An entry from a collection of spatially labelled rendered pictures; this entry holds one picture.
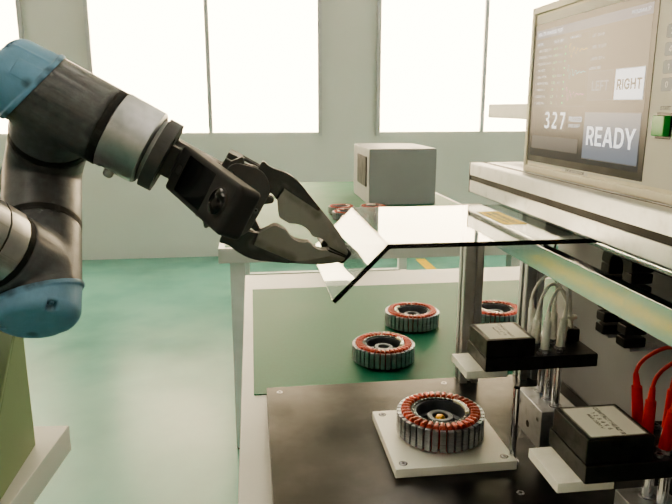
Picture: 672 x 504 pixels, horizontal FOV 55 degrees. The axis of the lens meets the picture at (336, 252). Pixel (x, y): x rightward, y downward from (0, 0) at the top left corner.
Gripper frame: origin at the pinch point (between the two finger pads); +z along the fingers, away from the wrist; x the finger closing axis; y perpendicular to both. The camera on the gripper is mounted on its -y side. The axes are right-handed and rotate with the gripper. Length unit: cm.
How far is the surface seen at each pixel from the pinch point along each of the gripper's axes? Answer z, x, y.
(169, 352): 7, 118, 248
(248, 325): 7, 32, 68
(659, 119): 17.4, -25.0, -8.7
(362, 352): 22, 19, 42
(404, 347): 28, 15, 41
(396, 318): 31, 14, 59
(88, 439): -9, 127, 163
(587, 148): 19.5, -22.4, 4.2
